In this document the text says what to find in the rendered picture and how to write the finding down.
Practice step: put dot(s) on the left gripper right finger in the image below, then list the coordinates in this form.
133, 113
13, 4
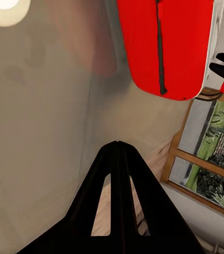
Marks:
169, 232

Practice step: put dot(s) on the radio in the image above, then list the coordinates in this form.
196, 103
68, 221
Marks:
170, 45

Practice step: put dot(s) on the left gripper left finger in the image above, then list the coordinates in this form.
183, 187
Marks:
74, 234

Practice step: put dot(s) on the wood fireplace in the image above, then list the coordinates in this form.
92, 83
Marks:
144, 230

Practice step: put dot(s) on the door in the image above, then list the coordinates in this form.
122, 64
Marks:
195, 163

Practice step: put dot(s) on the coffee table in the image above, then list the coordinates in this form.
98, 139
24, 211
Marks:
65, 91

